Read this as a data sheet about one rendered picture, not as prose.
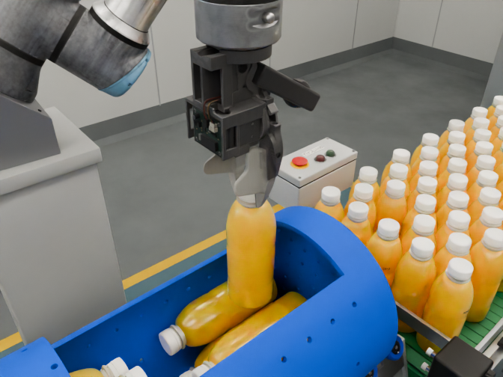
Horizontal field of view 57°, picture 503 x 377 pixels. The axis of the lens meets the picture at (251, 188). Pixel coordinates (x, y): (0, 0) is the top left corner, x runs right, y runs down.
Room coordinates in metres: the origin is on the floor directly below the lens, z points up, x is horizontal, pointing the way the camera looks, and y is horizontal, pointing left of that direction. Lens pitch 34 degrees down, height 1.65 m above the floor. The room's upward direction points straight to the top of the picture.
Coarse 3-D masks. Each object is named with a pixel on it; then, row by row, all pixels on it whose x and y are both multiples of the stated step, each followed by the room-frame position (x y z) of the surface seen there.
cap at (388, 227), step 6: (384, 222) 0.69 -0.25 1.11; (390, 222) 0.69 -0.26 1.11; (396, 222) 0.69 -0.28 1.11; (378, 228) 0.68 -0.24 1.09; (384, 228) 0.67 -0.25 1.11; (390, 228) 0.67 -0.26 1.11; (396, 228) 0.67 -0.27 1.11; (384, 234) 0.67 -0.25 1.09; (390, 234) 0.67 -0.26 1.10; (396, 234) 0.67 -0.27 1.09
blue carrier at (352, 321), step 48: (288, 240) 0.60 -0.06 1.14; (336, 240) 0.49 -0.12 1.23; (192, 288) 0.53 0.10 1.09; (288, 288) 0.59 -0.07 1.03; (336, 288) 0.42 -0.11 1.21; (384, 288) 0.45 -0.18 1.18; (96, 336) 0.43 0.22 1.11; (144, 336) 0.47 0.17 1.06; (288, 336) 0.35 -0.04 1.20; (336, 336) 0.38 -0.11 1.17; (384, 336) 0.41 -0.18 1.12
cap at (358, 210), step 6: (354, 204) 0.75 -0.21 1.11; (360, 204) 0.75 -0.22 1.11; (366, 204) 0.75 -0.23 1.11; (348, 210) 0.74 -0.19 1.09; (354, 210) 0.73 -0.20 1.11; (360, 210) 0.73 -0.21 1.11; (366, 210) 0.73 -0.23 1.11; (354, 216) 0.72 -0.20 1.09; (360, 216) 0.72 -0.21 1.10; (366, 216) 0.73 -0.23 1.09
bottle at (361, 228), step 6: (348, 216) 0.74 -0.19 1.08; (342, 222) 0.74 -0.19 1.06; (348, 222) 0.73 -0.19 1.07; (354, 222) 0.73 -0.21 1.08; (360, 222) 0.72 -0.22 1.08; (366, 222) 0.73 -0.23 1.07; (348, 228) 0.72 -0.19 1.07; (354, 228) 0.72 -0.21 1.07; (360, 228) 0.72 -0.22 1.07; (366, 228) 0.72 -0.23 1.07; (360, 234) 0.71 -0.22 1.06; (366, 234) 0.71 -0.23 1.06; (366, 240) 0.71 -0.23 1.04
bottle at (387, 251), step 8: (376, 232) 0.70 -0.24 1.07; (368, 240) 0.70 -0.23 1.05; (376, 240) 0.68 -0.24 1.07; (384, 240) 0.67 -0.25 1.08; (392, 240) 0.66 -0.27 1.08; (368, 248) 0.68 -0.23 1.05; (376, 248) 0.67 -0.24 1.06; (384, 248) 0.66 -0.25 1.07; (392, 248) 0.66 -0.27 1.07; (400, 248) 0.67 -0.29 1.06; (376, 256) 0.66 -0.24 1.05; (384, 256) 0.65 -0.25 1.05; (392, 256) 0.65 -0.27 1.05; (400, 256) 0.66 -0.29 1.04; (384, 264) 0.65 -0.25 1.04; (392, 264) 0.65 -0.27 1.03; (384, 272) 0.65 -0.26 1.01; (392, 272) 0.65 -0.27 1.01; (392, 280) 0.65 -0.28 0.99
